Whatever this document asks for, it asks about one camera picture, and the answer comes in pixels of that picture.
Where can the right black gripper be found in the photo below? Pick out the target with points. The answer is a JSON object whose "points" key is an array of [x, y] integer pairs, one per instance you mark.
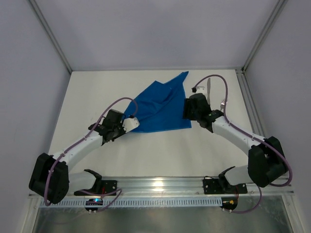
{"points": [[188, 109]]}

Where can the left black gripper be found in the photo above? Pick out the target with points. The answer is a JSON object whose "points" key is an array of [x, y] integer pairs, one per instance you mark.
{"points": [[119, 120]]}

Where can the blue cloth napkin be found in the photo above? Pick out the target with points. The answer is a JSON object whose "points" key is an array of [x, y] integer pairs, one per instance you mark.
{"points": [[160, 106]]}

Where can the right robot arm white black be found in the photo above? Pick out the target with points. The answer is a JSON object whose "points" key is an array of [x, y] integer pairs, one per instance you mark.
{"points": [[266, 160]]}

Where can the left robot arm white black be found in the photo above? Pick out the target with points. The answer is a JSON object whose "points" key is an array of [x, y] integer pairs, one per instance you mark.
{"points": [[51, 178]]}

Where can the silver fork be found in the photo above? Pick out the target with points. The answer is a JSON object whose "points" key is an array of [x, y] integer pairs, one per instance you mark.
{"points": [[222, 105]]}

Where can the silver table knife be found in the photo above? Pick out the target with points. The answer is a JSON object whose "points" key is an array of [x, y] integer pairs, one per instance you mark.
{"points": [[208, 90]]}

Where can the left black connector box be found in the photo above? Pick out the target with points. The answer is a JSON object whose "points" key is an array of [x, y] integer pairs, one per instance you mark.
{"points": [[93, 205]]}

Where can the black connector box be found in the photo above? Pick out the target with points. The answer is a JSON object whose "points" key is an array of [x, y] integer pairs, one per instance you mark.
{"points": [[229, 205], [93, 205]]}

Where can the right black connector box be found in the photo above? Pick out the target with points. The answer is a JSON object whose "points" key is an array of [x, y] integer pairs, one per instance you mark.
{"points": [[229, 205]]}

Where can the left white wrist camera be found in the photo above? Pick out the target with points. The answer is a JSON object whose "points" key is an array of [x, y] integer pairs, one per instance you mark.
{"points": [[129, 124]]}

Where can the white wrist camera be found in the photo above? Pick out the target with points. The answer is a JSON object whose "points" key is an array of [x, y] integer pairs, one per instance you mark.
{"points": [[129, 124], [200, 90]]}

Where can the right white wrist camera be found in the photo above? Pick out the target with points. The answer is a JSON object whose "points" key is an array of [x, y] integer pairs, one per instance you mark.
{"points": [[200, 90]]}

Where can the right aluminium side rail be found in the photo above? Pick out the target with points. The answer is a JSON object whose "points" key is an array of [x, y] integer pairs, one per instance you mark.
{"points": [[253, 115]]}

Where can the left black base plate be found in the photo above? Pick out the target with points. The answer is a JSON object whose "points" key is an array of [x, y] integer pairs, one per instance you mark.
{"points": [[107, 187]]}

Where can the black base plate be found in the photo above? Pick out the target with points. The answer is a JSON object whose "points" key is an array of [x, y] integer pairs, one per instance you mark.
{"points": [[218, 186], [107, 187]]}

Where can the aluminium front rail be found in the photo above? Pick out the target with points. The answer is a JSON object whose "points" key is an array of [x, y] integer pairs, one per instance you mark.
{"points": [[168, 186]]}

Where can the slotted grey cable duct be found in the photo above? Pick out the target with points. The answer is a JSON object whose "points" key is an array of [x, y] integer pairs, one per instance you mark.
{"points": [[131, 202]]}

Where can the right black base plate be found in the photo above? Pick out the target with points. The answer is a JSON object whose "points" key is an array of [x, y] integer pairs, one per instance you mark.
{"points": [[218, 186]]}

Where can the right aluminium frame post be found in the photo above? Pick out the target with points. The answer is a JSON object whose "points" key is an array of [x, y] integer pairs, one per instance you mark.
{"points": [[271, 20]]}

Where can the aluminium frame post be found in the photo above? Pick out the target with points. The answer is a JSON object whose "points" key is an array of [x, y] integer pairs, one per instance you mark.
{"points": [[47, 29], [271, 20]]}

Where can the left aluminium frame post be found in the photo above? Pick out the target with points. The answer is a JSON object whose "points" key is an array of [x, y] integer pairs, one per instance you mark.
{"points": [[47, 29]]}

